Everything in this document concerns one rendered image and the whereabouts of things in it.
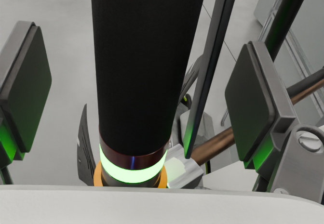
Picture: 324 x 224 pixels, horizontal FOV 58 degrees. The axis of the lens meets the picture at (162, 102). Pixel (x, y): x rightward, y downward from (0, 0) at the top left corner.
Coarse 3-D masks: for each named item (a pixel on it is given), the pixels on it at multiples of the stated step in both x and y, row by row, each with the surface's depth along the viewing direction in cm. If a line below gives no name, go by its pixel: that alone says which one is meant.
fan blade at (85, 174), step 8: (80, 120) 78; (80, 128) 77; (80, 136) 77; (88, 136) 67; (80, 144) 77; (88, 144) 66; (80, 152) 77; (88, 152) 67; (88, 160) 67; (80, 168) 80; (88, 168) 68; (80, 176) 82; (88, 176) 74; (88, 184) 76
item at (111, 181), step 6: (102, 168) 15; (102, 174) 16; (108, 174) 14; (156, 174) 15; (108, 180) 15; (114, 180) 14; (150, 180) 15; (156, 180) 15; (114, 186) 15; (120, 186) 15; (126, 186) 14; (132, 186) 14; (138, 186) 15; (144, 186) 15; (150, 186) 15
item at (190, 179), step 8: (168, 152) 22; (176, 152) 22; (184, 160) 21; (192, 160) 22; (184, 168) 21; (192, 168) 21; (200, 168) 21; (184, 176) 21; (192, 176) 21; (200, 176) 21; (168, 184) 20; (176, 184) 20; (184, 184) 20; (192, 184) 21
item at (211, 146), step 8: (312, 88) 29; (296, 96) 28; (304, 96) 28; (216, 136) 23; (224, 136) 23; (232, 136) 24; (208, 144) 23; (216, 144) 23; (224, 144) 23; (232, 144) 24; (192, 152) 22; (200, 152) 22; (208, 152) 22; (216, 152) 23; (200, 160) 22; (208, 160) 23
